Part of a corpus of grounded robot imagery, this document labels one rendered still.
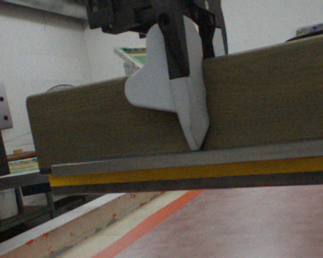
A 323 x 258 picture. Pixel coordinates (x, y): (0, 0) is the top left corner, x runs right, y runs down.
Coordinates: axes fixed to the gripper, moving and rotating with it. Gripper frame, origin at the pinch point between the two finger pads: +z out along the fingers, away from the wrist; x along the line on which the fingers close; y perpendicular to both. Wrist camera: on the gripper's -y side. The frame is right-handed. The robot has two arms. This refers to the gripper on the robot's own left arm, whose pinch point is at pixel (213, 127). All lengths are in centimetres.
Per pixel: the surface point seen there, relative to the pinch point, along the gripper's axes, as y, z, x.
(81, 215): 25.3, 10.5, -10.6
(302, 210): -2.4, 13.8, -20.6
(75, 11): 349, -159, -408
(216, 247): 5.3, 13.8, -8.7
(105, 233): 23.6, 13.9, -12.6
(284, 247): -2.1, 13.8, -9.1
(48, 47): 381, -112, -377
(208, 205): 12.4, 13.9, -24.0
